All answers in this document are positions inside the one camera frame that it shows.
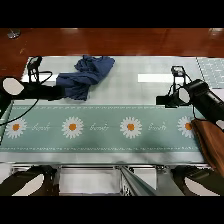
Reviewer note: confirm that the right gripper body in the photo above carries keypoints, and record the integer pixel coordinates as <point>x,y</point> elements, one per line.
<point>165,100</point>

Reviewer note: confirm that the blue shirt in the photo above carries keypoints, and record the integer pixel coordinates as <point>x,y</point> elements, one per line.
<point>87,75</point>

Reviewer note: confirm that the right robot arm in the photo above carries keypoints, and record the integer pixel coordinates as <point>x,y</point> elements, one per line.
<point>208,100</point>

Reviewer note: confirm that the brown garment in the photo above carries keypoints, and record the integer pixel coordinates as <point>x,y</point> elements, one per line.
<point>210,143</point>

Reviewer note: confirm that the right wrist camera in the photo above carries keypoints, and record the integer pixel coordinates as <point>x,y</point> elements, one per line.
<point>177,71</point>

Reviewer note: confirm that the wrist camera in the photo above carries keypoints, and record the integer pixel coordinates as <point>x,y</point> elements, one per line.
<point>177,71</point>
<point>33,63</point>

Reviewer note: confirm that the silver frame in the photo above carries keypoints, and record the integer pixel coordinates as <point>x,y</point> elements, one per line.
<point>110,180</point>

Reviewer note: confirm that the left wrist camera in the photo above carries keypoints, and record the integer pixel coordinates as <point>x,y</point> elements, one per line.
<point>33,63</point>

